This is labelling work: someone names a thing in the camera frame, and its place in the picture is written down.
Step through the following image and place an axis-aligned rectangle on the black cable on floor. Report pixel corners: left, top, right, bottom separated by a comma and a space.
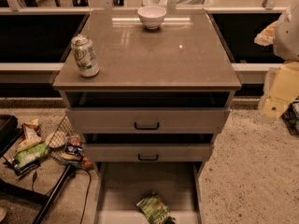
31, 167, 93, 224

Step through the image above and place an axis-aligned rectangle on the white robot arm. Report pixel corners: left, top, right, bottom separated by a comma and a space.
273, 0, 299, 61

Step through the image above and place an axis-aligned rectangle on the black wire basket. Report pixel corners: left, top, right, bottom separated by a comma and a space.
46, 116, 81, 163
282, 99, 299, 136

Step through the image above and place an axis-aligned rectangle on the green jalapeno chip bag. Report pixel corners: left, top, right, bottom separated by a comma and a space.
136, 192, 176, 224

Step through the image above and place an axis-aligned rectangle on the blue snack packet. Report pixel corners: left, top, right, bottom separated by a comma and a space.
64, 144, 82, 157

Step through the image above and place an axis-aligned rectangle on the bottom open grey drawer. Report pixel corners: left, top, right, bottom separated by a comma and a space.
94, 162, 204, 224

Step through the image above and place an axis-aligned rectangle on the top grey drawer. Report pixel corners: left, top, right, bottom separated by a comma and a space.
65, 108, 230, 133

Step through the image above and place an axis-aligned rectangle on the white ceramic bowl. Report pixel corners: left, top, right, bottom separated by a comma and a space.
137, 6, 166, 29

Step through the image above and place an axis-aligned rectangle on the grey drawer cabinet with counter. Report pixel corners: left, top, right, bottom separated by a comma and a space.
54, 10, 240, 213

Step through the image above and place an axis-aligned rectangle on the green white soda can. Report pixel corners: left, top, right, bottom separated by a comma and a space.
71, 35, 99, 77

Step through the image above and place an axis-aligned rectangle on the middle grey drawer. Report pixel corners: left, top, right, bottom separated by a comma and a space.
83, 144, 211, 162

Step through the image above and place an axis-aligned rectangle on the black wire basket right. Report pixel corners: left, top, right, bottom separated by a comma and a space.
282, 99, 299, 136

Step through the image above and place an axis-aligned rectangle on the green snack bag on floor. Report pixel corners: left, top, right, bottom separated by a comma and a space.
16, 143, 50, 168

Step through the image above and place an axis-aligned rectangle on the tan chip bag on floor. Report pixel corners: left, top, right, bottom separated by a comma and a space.
17, 119, 42, 152

